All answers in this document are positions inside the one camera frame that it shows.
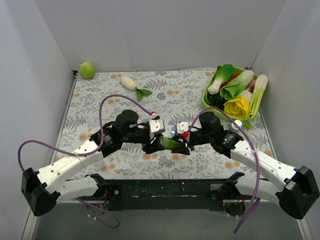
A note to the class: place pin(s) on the green round cabbage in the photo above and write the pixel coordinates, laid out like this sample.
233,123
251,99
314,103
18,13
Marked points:
87,70

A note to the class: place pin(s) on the bok choy left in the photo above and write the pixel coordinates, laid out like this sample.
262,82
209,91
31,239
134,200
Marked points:
222,75

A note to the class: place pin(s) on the green pill bottle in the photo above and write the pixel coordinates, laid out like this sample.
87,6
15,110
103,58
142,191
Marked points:
170,144

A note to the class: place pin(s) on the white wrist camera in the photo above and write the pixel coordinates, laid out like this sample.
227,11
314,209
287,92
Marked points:
156,126
181,127

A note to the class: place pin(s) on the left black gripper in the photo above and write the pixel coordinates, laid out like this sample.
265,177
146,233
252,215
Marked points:
151,142

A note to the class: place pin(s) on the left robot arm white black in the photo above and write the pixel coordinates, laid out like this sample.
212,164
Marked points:
44,188

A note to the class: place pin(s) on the green vegetable tray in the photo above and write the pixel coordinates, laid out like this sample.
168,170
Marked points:
217,101

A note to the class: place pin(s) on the blue pill organizer box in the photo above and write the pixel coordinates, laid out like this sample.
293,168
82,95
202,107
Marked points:
173,130

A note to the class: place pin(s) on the floral table mat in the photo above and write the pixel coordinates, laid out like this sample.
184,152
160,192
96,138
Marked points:
176,97

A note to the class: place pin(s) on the bok choy middle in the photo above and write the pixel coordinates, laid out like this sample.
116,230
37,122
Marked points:
237,85

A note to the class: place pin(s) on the yellow napa cabbage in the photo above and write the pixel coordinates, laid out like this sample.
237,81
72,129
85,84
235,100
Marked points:
239,106

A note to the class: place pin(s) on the pale celery stalk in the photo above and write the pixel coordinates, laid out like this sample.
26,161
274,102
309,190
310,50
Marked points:
258,91

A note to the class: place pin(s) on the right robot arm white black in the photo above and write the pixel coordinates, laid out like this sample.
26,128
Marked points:
295,190

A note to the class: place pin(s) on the bok choy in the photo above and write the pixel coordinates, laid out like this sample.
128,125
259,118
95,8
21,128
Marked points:
222,75
237,85

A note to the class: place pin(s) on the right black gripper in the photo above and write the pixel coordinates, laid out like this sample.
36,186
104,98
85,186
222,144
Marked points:
187,142

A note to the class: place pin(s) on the white radish with leaves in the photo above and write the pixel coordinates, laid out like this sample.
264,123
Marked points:
132,86

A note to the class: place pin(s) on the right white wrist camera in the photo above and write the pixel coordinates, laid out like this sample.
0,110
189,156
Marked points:
181,127

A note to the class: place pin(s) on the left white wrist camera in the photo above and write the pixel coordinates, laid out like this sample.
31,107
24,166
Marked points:
156,126

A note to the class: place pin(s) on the black base bar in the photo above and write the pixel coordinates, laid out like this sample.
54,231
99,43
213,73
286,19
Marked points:
166,194

